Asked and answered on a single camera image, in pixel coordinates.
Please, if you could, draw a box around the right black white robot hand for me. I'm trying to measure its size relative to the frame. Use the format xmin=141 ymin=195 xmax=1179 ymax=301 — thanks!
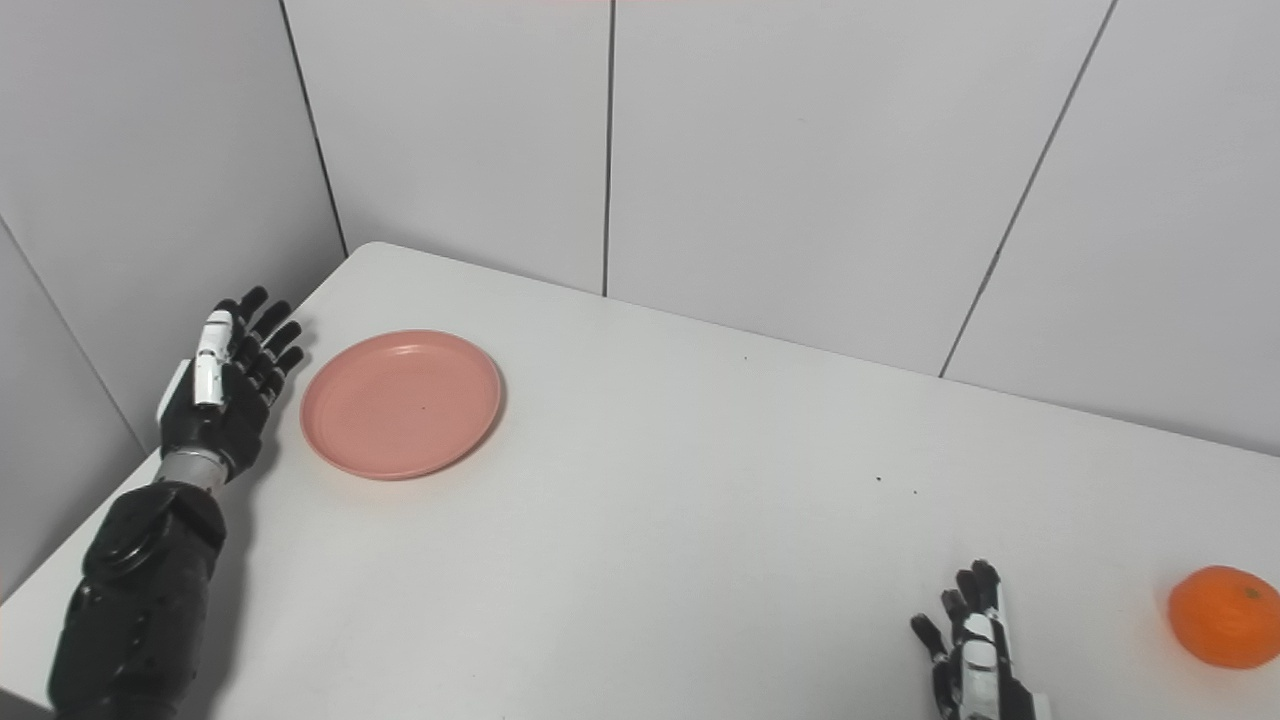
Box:
xmin=909 ymin=560 xmax=1051 ymax=720

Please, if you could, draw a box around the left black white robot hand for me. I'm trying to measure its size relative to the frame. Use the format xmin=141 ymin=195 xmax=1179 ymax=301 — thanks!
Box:
xmin=157 ymin=286 xmax=306 ymax=485

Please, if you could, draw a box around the pink plate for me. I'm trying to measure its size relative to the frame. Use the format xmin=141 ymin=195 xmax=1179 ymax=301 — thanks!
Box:
xmin=300 ymin=330 xmax=504 ymax=482

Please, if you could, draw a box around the orange fruit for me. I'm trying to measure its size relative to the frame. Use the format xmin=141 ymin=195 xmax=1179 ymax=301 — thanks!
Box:
xmin=1168 ymin=565 xmax=1280 ymax=670

